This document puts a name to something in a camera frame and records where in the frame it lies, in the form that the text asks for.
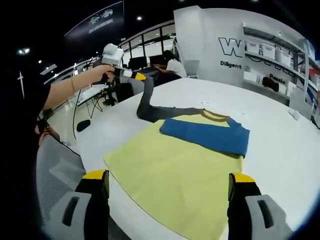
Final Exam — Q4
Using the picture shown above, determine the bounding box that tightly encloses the white storage bin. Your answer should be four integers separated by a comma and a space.
261, 43, 277, 60
246, 42, 262, 55
276, 48, 292, 67

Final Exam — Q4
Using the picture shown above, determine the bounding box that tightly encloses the light grey office chair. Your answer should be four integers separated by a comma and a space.
184, 59, 201, 79

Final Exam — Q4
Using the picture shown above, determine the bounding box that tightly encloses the black office chair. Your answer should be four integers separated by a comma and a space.
116, 82, 136, 103

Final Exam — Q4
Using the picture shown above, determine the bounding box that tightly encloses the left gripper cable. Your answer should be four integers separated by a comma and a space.
71, 86, 84, 141

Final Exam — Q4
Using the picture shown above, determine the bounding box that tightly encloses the yellow garment with dark sleeves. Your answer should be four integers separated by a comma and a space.
103, 76, 251, 240

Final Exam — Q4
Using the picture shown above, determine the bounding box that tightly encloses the black bag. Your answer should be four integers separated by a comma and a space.
262, 76, 280, 92

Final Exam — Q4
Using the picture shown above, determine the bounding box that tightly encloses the dark hanging banner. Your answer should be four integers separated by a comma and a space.
63, 0, 125, 45

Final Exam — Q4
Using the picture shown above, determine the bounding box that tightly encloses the grey mesh office chair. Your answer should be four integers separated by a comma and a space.
36, 136, 87, 226

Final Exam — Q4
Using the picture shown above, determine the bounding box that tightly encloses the small white cloth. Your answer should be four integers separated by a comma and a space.
288, 107, 301, 120

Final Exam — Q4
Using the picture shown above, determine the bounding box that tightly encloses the black computer monitor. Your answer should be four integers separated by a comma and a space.
148, 54, 166, 68
128, 56, 148, 71

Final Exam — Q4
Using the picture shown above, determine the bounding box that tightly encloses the person's left hand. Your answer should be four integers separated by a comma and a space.
93, 65, 113, 85

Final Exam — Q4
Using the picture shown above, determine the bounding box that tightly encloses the grey metal shelving rack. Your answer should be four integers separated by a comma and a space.
242, 21, 320, 106

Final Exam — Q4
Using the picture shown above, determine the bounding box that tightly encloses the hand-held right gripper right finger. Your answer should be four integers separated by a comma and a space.
227, 172, 293, 240

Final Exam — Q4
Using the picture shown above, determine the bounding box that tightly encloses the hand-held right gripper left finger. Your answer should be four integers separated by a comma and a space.
43, 169, 111, 240

